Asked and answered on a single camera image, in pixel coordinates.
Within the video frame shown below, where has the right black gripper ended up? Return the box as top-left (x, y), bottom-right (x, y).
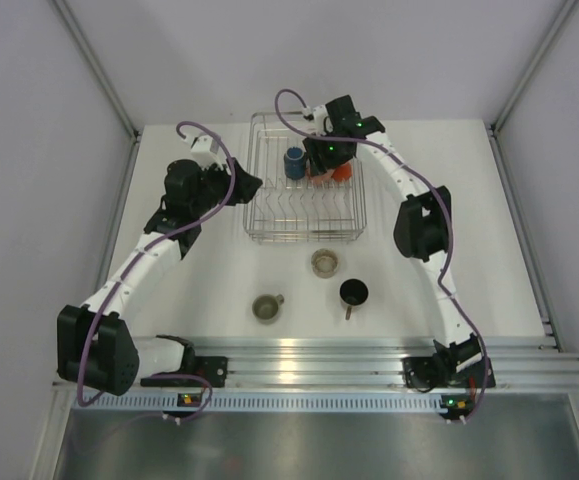
top-left (301, 128), bottom-right (350, 179)

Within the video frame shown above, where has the small orange cup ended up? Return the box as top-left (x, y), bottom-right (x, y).
top-left (332, 162), bottom-right (353, 183)

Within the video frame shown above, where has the dark blue cup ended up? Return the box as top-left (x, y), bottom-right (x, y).
top-left (283, 147), bottom-right (306, 181)

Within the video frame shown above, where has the beige speckled cup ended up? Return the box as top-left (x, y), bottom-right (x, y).
top-left (310, 248), bottom-right (340, 279)

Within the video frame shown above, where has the grey-green cup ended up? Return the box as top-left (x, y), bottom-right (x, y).
top-left (252, 294), bottom-right (285, 325)

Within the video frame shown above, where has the black cup brown handle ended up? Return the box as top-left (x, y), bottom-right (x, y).
top-left (339, 278), bottom-right (369, 321)

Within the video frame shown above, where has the pink cup white interior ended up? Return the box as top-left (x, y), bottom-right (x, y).
top-left (308, 170), bottom-right (334, 188)

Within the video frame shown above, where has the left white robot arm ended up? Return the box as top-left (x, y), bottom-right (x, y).
top-left (57, 159), bottom-right (263, 396)

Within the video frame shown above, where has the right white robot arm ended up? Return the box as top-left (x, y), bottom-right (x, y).
top-left (302, 96), bottom-right (491, 389)

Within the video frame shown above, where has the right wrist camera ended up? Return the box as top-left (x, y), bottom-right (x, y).
top-left (302, 105), bottom-right (329, 136)

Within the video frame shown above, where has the metal wire dish rack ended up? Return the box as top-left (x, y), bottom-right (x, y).
top-left (243, 112), bottom-right (367, 243)

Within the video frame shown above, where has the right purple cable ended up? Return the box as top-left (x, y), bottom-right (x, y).
top-left (274, 88), bottom-right (488, 424)

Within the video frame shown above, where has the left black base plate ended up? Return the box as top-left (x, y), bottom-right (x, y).
top-left (183, 356), bottom-right (229, 388)

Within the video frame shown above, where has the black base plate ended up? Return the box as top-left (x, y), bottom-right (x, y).
top-left (183, 356), bottom-right (229, 388)
top-left (402, 354), bottom-right (496, 392)

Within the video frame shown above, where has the slotted cable duct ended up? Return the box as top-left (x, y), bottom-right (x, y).
top-left (128, 390), bottom-right (450, 414)

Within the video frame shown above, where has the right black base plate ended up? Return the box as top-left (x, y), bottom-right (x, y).
top-left (402, 354), bottom-right (496, 392)

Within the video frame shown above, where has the aluminium rail frame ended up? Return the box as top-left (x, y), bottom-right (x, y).
top-left (51, 335), bottom-right (579, 396)

